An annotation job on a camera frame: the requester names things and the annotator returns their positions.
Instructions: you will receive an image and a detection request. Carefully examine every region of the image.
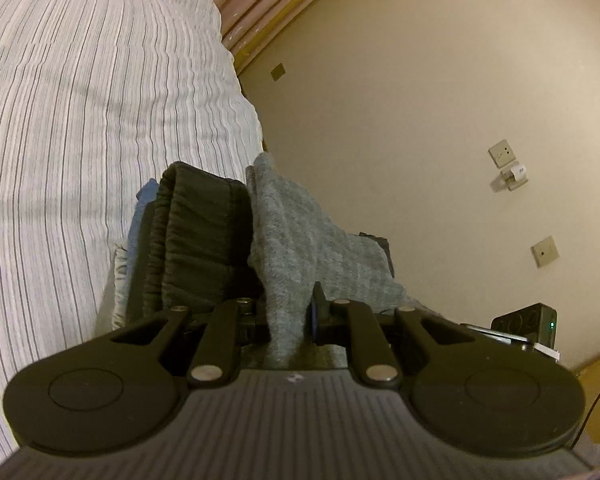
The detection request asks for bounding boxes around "grey plaid garment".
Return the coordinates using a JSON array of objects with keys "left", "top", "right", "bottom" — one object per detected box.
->
[{"left": 242, "top": 153, "right": 432, "bottom": 370}]

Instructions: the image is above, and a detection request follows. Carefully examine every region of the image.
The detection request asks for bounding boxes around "stack of folded clothes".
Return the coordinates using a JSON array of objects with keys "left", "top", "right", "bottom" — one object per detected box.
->
[{"left": 111, "top": 160, "right": 397, "bottom": 331}]

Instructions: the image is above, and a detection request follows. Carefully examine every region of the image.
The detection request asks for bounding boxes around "grey striped bed cover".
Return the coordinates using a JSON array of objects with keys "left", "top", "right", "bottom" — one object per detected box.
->
[{"left": 0, "top": 0, "right": 262, "bottom": 463}]

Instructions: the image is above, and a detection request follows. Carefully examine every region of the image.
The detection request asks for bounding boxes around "beige wall switch plate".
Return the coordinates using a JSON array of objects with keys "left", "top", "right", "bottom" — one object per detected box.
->
[{"left": 530, "top": 235, "right": 559, "bottom": 269}]

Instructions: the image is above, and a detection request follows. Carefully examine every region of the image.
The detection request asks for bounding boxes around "wall socket with plug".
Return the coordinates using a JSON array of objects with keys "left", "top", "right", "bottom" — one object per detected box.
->
[{"left": 488, "top": 140, "right": 528, "bottom": 193}]

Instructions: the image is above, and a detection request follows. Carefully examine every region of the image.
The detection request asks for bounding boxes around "small wall plate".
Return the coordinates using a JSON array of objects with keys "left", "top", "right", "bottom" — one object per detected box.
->
[{"left": 271, "top": 63, "right": 286, "bottom": 81}]

